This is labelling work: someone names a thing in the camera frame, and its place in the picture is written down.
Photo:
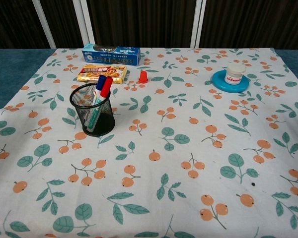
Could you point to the blue-capped marker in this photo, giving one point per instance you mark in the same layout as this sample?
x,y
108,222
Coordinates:
x,y
101,83

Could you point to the black mesh pen holder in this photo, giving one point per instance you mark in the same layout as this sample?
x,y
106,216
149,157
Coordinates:
x,y
103,121

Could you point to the red-capped marker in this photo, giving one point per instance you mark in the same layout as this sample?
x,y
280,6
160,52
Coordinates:
x,y
106,88

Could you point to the small red cap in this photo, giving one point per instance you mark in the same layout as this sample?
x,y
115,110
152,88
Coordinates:
x,y
144,76

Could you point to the floral fruit print tablecloth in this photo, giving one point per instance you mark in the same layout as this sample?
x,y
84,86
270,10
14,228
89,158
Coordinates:
x,y
164,161

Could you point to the yellow snack packet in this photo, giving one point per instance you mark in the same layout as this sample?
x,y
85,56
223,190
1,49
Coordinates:
x,y
101,72

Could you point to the blue cookie box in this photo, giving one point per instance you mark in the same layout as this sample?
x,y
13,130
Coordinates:
x,y
111,56

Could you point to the blue round coaster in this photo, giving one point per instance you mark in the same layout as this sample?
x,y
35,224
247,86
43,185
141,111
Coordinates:
x,y
219,81

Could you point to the small white jar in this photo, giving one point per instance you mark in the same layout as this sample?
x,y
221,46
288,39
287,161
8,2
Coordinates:
x,y
235,74

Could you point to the teal table cover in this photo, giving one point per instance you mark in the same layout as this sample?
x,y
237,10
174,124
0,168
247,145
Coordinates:
x,y
10,72

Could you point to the white partition frame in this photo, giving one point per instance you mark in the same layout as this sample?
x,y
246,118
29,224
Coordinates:
x,y
85,22

